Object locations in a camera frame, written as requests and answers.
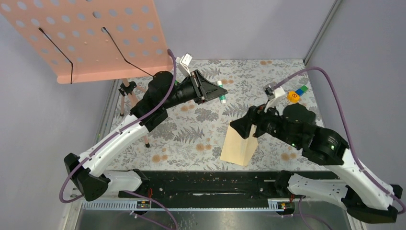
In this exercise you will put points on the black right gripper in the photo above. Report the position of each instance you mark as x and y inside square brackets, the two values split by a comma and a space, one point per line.
[242, 125]

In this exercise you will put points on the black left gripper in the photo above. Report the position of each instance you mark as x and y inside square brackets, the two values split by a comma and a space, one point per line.
[204, 90]

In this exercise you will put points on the white green glue stick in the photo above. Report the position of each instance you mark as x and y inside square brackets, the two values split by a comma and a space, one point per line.
[222, 97]

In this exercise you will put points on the cream envelope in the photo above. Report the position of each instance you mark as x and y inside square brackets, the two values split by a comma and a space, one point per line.
[236, 149]

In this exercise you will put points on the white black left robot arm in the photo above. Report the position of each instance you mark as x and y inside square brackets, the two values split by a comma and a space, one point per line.
[88, 171]

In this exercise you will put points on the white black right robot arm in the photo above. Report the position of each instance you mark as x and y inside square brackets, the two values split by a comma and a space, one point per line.
[361, 194]

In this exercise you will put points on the floral patterned table mat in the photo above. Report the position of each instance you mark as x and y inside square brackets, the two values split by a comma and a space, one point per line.
[192, 137]

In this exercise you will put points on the yellow blue green toy blocks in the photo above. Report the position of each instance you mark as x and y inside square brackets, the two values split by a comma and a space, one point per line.
[295, 96]

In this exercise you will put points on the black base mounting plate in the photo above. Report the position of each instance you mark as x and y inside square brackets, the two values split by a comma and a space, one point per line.
[212, 189]

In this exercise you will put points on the pink tripod music stand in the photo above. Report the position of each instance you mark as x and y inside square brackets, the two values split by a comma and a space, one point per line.
[58, 59]

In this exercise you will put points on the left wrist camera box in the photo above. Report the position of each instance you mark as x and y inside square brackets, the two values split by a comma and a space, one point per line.
[183, 64]

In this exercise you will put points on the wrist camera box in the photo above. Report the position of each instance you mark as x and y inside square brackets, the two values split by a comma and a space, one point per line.
[274, 96]
[183, 64]

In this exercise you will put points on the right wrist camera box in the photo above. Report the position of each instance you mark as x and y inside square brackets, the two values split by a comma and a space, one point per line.
[274, 96]

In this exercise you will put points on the aluminium frame rail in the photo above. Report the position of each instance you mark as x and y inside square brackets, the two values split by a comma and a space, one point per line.
[128, 213]

